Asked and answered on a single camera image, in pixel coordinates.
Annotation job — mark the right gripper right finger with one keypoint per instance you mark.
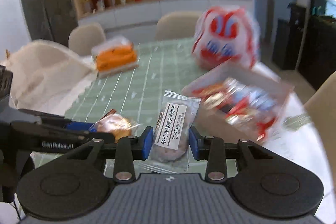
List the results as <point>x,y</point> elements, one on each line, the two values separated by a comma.
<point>212,150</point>

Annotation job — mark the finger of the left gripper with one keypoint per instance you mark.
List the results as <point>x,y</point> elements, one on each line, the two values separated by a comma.
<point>51,139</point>
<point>79,126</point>

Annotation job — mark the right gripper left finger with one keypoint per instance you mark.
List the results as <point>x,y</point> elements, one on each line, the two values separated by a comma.
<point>128,150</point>

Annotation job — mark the bread bun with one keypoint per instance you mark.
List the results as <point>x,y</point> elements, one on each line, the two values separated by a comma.
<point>115,124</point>

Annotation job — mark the sandwich biscuit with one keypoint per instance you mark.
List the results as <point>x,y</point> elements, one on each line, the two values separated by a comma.
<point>169,151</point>

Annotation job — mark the red chicken snack pouch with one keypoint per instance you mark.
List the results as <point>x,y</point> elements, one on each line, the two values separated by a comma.
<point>232,110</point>

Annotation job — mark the pink cardboard box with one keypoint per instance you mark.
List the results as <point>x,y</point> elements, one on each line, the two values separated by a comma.
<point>276,88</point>

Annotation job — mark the beige mesh food cover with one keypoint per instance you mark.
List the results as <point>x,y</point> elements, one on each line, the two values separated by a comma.
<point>43,69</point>

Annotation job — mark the green checkered tablecloth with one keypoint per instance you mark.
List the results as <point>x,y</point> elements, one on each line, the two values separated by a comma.
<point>137,93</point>

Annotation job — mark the orange tissue box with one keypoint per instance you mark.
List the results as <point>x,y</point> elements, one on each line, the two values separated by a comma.
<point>114,56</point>

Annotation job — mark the beige chair far left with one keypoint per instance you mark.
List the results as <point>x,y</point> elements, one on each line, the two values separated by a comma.
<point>83,38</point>

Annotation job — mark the beige chair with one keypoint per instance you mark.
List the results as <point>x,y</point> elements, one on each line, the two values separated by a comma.
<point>83,38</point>
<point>321,109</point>
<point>177,25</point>

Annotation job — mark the red white bunny bag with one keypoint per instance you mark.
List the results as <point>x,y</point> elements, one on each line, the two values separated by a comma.
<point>226,33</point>

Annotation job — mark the beige chair right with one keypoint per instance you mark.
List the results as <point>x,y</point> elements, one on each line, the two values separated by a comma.
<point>321,109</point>

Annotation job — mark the beige chair far middle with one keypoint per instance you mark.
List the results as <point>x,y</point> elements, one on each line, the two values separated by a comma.
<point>177,25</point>

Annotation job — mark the black fish tank cabinet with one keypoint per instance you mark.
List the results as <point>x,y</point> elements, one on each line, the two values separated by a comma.
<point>318,54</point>

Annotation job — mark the black water dispenser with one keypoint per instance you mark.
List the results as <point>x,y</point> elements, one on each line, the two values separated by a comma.
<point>289,37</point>

